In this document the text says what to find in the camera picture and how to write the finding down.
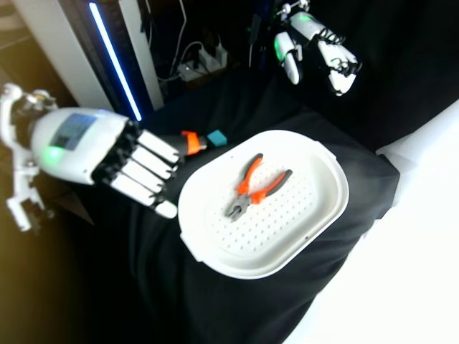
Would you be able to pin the orange-black screwdriver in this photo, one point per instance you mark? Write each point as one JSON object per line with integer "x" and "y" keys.
{"x": 191, "y": 143}

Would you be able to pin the white perforated tray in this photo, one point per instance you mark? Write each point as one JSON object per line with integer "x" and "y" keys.
{"x": 279, "y": 233}

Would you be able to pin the white column with blue light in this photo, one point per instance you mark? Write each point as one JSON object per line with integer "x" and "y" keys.
{"x": 64, "y": 53}

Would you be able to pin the blue block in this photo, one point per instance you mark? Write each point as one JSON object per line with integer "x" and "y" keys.
{"x": 217, "y": 138}

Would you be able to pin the white power strip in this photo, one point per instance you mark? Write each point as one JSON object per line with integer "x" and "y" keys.
{"x": 211, "y": 57}

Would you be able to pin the black table cloth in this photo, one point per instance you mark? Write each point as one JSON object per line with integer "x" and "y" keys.
{"x": 179, "y": 294}

